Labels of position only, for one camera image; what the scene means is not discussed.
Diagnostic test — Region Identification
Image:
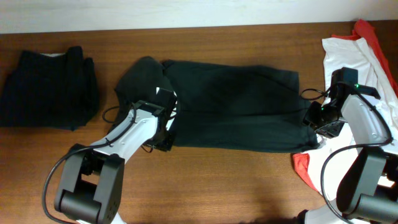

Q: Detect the white t-shirt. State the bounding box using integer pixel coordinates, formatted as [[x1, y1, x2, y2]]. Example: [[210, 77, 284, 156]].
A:
[[306, 37, 397, 200]]

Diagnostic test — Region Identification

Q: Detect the dark green Nike t-shirt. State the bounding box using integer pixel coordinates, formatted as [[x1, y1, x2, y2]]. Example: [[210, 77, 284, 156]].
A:
[[115, 57, 318, 153]]

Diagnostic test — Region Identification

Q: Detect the red garment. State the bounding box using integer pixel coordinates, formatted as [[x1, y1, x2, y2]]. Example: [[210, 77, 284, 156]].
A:
[[293, 20, 397, 189]]

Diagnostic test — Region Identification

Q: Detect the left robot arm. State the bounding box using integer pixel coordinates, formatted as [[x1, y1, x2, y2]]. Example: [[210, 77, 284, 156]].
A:
[[54, 99, 176, 223]]

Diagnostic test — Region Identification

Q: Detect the folded black clothes stack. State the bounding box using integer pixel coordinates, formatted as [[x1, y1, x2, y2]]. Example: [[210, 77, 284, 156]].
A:
[[1, 46, 100, 131]]

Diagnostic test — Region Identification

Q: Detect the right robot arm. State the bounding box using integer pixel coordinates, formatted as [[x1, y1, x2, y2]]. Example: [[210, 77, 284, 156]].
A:
[[303, 95, 397, 224]]

